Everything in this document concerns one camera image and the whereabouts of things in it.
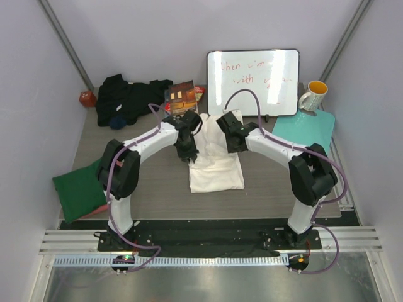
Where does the white t-shirt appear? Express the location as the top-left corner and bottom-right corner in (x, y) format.
(189, 113), (244, 193)

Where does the brown Edward Tulane book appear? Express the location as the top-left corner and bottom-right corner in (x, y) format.
(167, 81), (198, 116)

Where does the red Treehouse book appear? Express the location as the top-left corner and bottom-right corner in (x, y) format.
(195, 86), (205, 104)

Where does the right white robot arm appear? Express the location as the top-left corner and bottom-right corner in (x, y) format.
(217, 111), (338, 249)

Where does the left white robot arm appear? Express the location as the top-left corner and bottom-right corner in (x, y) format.
(96, 111), (203, 251)

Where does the folded pink t-shirt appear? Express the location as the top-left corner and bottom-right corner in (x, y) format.
(81, 159), (108, 219)

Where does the teal cutting board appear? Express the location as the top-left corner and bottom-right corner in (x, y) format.
(272, 110), (336, 154)

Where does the white whiteboard with writing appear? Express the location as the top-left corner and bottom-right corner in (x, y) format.
(207, 49), (300, 116)

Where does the dark blue cloth ball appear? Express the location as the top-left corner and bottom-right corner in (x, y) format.
(109, 115), (127, 130)

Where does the white mug yellow inside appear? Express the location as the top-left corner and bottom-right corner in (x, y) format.
(298, 81), (328, 112)

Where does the black t-shirt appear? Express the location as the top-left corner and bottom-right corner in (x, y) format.
(95, 74), (173, 127)

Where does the red cube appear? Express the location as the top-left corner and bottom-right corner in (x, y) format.
(79, 91), (97, 108)

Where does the folded green t-shirt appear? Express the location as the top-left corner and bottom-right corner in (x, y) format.
(52, 166), (88, 223)

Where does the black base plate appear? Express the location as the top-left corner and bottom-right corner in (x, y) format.
(59, 216), (322, 257)

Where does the slotted cable duct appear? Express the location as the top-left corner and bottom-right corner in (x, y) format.
(54, 254), (289, 268)

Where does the right aluminium frame post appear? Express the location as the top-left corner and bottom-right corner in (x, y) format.
(319, 0), (374, 82)

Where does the aluminium frame post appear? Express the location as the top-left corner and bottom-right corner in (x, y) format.
(319, 0), (374, 82)
(37, 0), (94, 91)

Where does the left aluminium frame post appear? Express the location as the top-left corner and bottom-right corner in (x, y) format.
(37, 0), (94, 91)

